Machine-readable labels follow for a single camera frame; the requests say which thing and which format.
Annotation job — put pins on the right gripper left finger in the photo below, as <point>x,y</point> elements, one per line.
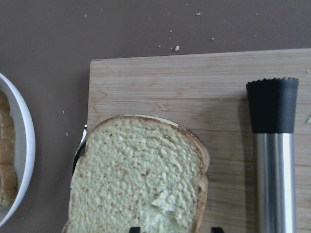
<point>134,230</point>

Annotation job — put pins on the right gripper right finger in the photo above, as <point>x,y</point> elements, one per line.
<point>216,230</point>

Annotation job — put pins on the plain bread slice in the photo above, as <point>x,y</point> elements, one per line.
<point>139,171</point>

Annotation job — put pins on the bread slice under egg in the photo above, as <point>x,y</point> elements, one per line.
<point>8,179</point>

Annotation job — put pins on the wooden cutting board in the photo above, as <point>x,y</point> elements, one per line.
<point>206,93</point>

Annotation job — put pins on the steel muddler black tip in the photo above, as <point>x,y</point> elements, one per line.
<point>272,105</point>

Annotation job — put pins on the white plate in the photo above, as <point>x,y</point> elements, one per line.
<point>24,159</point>

